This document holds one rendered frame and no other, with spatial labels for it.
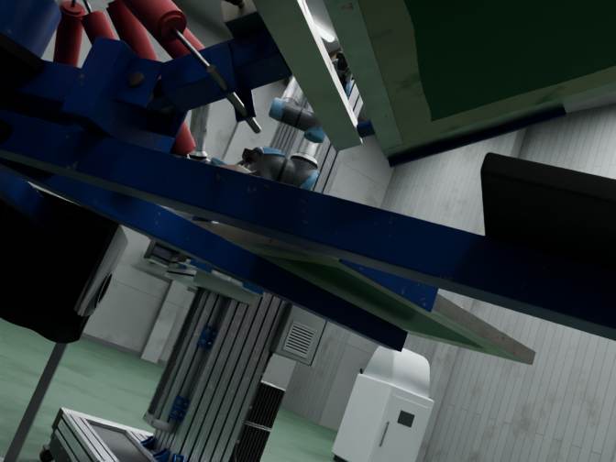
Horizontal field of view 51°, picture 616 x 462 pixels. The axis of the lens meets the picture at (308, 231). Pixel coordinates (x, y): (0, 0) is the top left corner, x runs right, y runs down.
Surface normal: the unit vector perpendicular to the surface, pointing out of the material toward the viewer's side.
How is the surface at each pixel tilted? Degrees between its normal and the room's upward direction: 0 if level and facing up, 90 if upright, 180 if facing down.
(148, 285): 90
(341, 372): 90
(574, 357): 90
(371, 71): 148
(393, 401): 90
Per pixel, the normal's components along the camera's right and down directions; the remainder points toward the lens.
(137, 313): 0.50, 0.00
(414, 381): 0.54, -0.32
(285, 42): 0.18, 0.91
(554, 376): -0.79, -0.40
